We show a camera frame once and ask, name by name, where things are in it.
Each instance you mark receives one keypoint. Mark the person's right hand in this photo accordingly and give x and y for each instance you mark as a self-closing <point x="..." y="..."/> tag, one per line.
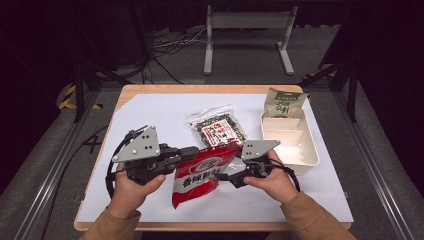
<point x="276" y="186"/>

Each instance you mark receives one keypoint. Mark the aluminium rail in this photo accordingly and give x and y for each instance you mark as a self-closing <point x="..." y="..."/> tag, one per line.
<point x="50" y="180"/>
<point x="373" y="166"/>

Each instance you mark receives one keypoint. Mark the white paper sheet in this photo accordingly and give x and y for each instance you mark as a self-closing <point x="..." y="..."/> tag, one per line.
<point x="173" y="113"/>

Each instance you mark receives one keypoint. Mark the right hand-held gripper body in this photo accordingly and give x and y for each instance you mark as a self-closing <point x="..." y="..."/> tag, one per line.
<point x="258" y="150"/>

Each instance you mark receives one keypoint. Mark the white divided container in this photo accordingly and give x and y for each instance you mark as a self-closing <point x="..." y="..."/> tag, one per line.
<point x="300" y="146"/>

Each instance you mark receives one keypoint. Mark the red sauce packet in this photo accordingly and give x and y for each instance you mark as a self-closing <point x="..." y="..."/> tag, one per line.
<point x="200" y="173"/>

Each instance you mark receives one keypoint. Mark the beige green seasoning packet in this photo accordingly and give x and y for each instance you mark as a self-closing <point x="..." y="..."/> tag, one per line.
<point x="285" y="103"/>

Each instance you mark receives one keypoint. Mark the white metal stand frame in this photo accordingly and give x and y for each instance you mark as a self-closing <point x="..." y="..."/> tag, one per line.
<point x="250" y="20"/>

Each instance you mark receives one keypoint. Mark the black metal stand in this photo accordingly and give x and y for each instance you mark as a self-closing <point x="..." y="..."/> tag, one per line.
<point x="351" y="90"/>
<point x="79" y="86"/>

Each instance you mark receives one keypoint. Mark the yellow black hazard tape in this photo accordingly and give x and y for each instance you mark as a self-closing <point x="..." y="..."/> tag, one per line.
<point x="68" y="96"/>

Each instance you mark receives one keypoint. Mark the clear bag of dark seeds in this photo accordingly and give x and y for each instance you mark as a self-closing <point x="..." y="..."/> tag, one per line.
<point x="216" y="128"/>

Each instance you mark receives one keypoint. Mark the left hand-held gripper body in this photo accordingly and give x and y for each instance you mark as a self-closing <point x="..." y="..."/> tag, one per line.
<point x="140" y="148"/>

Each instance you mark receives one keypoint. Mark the person's left hand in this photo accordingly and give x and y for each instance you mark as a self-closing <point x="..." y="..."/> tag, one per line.
<point x="128" y="193"/>

